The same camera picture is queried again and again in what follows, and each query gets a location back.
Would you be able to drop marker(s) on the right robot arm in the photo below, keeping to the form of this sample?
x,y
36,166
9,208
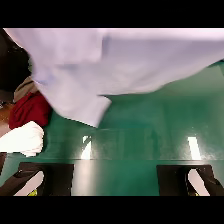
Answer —
x,y
171,180

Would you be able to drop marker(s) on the red garment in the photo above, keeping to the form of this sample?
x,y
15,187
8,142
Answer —
x,y
30,110

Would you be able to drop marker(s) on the white shirt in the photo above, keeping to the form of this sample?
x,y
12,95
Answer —
x,y
126,60

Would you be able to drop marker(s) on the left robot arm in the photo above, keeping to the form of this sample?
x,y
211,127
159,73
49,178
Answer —
x,y
56,178

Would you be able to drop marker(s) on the grey-brown garment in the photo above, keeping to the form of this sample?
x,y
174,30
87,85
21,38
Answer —
x,y
26,87

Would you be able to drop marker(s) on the black garment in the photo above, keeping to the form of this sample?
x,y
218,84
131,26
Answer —
x,y
13,63

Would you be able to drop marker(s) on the white garment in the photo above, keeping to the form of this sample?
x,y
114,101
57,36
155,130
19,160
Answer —
x,y
21,140

